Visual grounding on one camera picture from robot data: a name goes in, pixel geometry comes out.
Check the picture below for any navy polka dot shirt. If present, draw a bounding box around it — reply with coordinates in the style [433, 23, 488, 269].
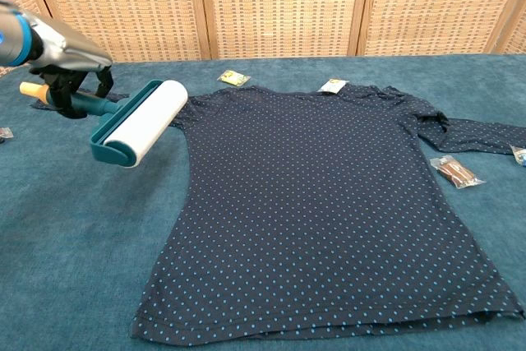
[30, 84, 526, 342]

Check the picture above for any yellow orange snack packet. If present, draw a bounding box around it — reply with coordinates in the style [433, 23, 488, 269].
[216, 70, 251, 87]

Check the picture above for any clear brown snack packet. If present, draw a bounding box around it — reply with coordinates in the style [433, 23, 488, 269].
[429, 155, 487, 191]

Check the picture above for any teal white lint roller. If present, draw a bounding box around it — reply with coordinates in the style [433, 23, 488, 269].
[19, 79, 189, 169]

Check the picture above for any white blue snack packet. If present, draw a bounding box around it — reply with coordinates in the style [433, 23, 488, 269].
[509, 144, 526, 168]

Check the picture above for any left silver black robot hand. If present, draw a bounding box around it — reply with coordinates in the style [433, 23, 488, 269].
[30, 21, 114, 120]

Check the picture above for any teal carpet table cover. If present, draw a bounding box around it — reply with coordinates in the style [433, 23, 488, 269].
[0, 53, 526, 351]

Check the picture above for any white red snack packet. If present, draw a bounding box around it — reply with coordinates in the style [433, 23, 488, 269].
[318, 78, 349, 94]

